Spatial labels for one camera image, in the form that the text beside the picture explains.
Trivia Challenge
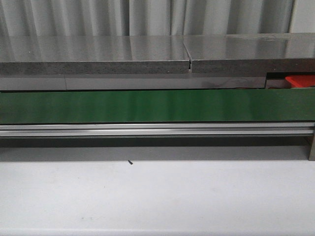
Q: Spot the grey stone counter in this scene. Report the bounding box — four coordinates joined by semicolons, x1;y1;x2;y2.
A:
0;33;315;91

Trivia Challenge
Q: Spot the green conveyor belt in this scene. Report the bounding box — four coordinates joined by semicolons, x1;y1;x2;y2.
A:
0;88;315;124

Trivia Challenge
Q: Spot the red plastic bin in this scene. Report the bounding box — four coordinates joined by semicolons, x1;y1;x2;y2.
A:
285;75;315;88

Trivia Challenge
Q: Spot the white pleated curtain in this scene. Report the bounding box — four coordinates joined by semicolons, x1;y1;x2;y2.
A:
0;0;294;36

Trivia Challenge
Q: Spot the aluminium conveyor frame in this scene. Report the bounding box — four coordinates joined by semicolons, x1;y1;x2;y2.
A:
0;122;315;163

